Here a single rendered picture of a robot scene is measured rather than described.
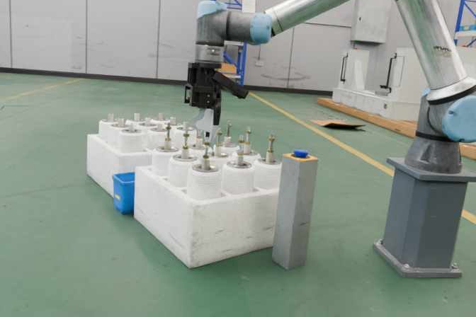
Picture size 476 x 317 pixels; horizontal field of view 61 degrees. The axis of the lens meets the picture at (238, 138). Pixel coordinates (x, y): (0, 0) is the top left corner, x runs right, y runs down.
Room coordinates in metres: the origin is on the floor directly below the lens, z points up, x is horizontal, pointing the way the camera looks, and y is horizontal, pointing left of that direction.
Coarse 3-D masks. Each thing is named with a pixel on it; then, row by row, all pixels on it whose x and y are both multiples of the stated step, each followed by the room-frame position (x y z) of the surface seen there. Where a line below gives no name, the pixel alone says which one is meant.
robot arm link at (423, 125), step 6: (426, 90) 1.14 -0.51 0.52; (426, 96) 1.13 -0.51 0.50; (426, 102) 1.12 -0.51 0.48; (420, 108) 1.15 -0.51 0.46; (426, 108) 1.10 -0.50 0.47; (420, 114) 1.15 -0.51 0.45; (426, 114) 1.10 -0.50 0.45; (420, 120) 1.14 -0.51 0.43; (426, 120) 1.10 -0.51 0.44; (420, 126) 1.14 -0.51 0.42; (426, 126) 1.11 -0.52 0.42; (426, 132) 1.11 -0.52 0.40; (432, 132) 1.10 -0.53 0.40
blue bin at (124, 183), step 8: (112, 176) 1.37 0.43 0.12; (120, 176) 1.40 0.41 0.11; (128, 176) 1.42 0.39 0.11; (120, 184) 1.31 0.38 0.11; (128, 184) 1.31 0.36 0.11; (120, 192) 1.32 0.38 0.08; (128, 192) 1.31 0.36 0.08; (120, 200) 1.32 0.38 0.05; (128, 200) 1.32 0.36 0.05; (120, 208) 1.32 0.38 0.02; (128, 208) 1.32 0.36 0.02
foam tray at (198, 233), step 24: (144, 168) 1.28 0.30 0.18; (144, 192) 1.23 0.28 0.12; (168, 192) 1.10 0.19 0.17; (264, 192) 1.14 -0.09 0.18; (144, 216) 1.22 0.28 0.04; (168, 216) 1.10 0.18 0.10; (192, 216) 0.99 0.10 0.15; (216, 216) 1.03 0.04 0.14; (240, 216) 1.08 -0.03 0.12; (264, 216) 1.13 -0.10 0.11; (168, 240) 1.09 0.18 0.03; (192, 240) 0.99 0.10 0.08; (216, 240) 1.03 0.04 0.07; (240, 240) 1.08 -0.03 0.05; (264, 240) 1.14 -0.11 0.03; (192, 264) 0.99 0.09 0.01
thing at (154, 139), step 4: (148, 132) 1.57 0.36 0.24; (152, 132) 1.56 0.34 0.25; (156, 132) 1.56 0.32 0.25; (160, 132) 1.56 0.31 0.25; (164, 132) 1.57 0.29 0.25; (148, 136) 1.57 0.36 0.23; (152, 136) 1.56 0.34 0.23; (156, 136) 1.55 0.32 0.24; (160, 136) 1.56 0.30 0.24; (164, 136) 1.56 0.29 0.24; (148, 140) 1.57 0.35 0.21; (152, 140) 1.56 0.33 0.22; (156, 140) 1.55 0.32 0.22; (160, 140) 1.56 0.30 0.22; (164, 140) 1.56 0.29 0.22; (148, 144) 1.57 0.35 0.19; (152, 144) 1.56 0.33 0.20; (156, 144) 1.55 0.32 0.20; (160, 144) 1.56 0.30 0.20; (148, 148) 1.57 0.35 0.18; (152, 148) 1.56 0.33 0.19
